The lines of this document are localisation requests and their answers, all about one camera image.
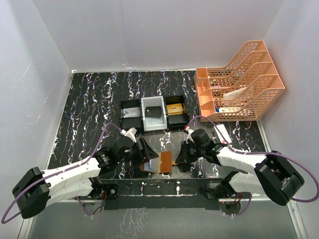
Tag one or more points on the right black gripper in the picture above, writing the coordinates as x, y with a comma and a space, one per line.
186, 151

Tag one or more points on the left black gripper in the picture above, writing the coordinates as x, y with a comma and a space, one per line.
140, 150

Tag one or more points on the brown leather card holder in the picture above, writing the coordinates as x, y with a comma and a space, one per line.
161, 164

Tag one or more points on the white plastic bin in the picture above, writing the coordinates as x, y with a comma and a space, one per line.
150, 123

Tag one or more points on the black plastic bin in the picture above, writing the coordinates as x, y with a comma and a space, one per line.
137, 123

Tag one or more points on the black bin with gold card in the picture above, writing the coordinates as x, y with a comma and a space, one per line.
176, 122

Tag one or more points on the white phone box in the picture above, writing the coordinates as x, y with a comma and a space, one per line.
222, 134

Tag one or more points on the orange mesh file organizer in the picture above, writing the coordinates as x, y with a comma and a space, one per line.
251, 67

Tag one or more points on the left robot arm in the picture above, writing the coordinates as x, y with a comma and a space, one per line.
40, 188

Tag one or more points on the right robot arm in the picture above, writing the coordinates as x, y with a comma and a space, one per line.
267, 174

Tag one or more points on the black credit card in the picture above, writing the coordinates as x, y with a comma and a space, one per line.
153, 111

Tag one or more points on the silver credit card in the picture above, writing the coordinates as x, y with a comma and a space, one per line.
131, 112

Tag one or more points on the gold credit card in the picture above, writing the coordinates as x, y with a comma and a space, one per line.
176, 109

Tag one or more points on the white blue item in organizer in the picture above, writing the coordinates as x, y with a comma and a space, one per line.
228, 109

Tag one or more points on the white paper in organizer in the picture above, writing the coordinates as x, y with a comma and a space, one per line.
233, 94

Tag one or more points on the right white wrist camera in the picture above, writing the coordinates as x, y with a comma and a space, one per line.
188, 131

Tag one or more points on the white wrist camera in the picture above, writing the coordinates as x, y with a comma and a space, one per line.
188, 131
130, 134

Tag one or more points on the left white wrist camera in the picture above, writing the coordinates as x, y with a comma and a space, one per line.
130, 134

